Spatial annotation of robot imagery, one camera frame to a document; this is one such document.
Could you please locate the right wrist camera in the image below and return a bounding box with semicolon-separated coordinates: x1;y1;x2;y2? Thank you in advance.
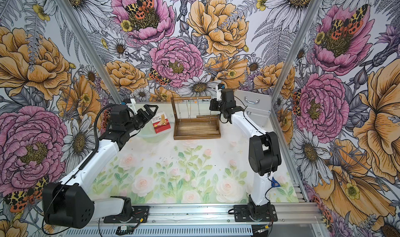
215;83;225;101

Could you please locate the red white small box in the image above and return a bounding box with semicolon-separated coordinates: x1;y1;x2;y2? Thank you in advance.
151;112;171;134

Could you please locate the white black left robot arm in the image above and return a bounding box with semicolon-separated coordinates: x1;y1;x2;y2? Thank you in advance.
42;104;158;229

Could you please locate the silver metal first-aid case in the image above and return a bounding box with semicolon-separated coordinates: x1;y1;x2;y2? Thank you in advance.
234;90;272;127

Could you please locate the white blue tube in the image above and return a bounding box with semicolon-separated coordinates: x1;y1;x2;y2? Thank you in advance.
270;177;281;188

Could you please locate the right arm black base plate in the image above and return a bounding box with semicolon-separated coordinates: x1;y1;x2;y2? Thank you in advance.
233;203;278;222

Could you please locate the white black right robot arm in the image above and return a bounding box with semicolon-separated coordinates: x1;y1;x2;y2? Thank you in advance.
209;85;282;223

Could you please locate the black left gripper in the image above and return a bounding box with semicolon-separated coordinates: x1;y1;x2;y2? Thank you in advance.
124;104;159;133

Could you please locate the small green circuit board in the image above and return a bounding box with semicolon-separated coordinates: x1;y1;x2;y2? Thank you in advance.
115;226;131;236

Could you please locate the aluminium front rail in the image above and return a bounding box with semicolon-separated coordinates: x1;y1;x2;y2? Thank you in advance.
55;203;329;237

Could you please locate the hanging necklace on stand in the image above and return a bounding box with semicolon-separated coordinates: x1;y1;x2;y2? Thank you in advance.
177;99;211;117

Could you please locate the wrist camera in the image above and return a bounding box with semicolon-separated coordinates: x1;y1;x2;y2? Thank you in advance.
215;83;225;101
122;98;137;115

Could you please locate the wooden jewelry display stand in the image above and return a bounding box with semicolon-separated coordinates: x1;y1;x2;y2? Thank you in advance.
171;96;221;140

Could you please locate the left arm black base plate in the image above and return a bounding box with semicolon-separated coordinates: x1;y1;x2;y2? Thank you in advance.
103;206;150;224

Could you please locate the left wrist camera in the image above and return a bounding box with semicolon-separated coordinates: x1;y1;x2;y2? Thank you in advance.
122;98;137;115

